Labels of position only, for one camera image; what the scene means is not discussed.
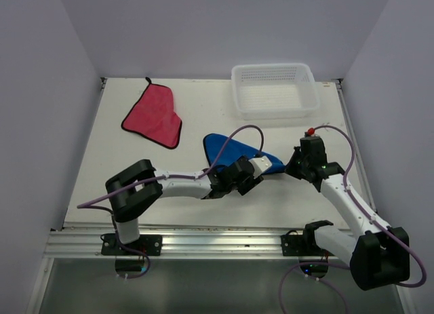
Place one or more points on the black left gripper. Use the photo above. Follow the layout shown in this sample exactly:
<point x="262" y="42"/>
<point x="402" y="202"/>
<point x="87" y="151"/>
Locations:
<point x="249" y="184"/>

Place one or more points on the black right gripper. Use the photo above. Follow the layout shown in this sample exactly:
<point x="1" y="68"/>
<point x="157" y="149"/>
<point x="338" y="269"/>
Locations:
<point x="289" y="168"/>

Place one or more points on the blue microfiber towel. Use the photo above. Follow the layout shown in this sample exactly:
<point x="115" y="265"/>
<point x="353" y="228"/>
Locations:
<point x="212" y="144"/>

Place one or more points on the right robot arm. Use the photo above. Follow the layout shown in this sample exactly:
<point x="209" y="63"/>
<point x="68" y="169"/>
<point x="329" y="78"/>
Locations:
<point x="375" y="252"/>

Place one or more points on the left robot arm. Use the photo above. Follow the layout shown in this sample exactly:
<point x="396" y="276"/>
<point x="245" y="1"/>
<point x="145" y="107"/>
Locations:
<point x="135" y="189"/>

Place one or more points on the white perforated plastic basket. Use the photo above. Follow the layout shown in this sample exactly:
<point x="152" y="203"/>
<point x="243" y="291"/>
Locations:
<point x="274" y="91"/>

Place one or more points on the red microfiber towel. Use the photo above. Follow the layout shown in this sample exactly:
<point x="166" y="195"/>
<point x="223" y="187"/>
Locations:
<point x="153" y="116"/>

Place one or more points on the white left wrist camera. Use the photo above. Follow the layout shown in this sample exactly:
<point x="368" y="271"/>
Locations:
<point x="260" y="165"/>

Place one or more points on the red cable connector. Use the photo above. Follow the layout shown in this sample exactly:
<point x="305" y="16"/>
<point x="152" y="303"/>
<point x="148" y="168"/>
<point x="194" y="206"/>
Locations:
<point x="310" y="132"/>

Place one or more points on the aluminium mounting rail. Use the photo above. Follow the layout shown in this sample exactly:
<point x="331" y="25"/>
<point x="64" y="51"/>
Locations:
<point x="177" y="242"/>

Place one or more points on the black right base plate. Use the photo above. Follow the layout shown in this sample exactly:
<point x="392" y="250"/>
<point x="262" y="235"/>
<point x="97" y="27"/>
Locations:
<point x="295" y="245"/>

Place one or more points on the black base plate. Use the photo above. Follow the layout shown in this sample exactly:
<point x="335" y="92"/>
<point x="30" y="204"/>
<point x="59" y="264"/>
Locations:
<point x="150" y="245"/>
<point x="295" y="245"/>

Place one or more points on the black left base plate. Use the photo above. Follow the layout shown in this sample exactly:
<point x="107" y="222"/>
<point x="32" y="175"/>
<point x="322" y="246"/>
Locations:
<point x="150" y="245"/>

